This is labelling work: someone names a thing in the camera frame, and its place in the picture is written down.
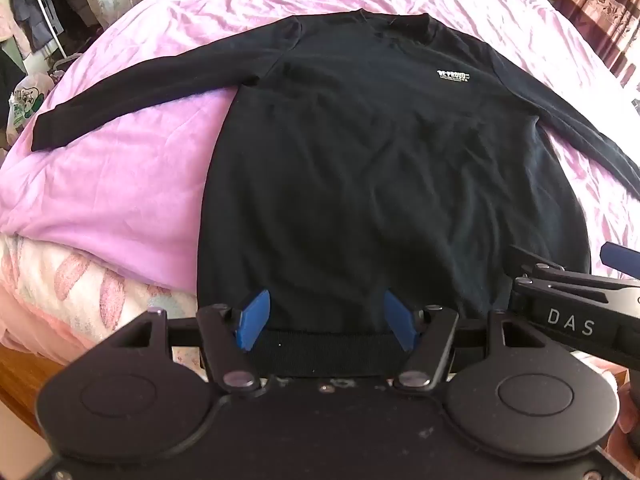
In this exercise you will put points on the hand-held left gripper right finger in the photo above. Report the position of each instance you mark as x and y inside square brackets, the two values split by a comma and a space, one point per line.
[400, 322]

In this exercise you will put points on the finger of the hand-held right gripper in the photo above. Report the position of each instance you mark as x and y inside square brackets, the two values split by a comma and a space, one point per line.
[555, 266]
[620, 259]

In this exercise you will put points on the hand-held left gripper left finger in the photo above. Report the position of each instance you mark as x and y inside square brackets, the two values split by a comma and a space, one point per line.
[254, 321]

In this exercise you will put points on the black long-sleeved sweater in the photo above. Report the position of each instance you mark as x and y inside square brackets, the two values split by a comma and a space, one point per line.
[375, 160]

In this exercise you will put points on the white clothes rack pole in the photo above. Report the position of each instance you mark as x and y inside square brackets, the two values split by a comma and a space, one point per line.
[47, 10]

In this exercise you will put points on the hanging dark clothes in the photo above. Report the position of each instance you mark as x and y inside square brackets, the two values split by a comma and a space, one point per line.
[25, 0]

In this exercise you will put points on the purple bed sheet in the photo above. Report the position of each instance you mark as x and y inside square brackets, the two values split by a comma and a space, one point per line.
[125, 185]

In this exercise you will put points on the pink floral quilt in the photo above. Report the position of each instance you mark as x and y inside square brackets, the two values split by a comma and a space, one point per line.
[60, 280]

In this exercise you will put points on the floral patterned curtain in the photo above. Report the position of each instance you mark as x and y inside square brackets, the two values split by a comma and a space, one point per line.
[605, 15]

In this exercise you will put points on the white printed plastic bag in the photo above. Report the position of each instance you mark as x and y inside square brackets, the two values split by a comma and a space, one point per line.
[25, 102]

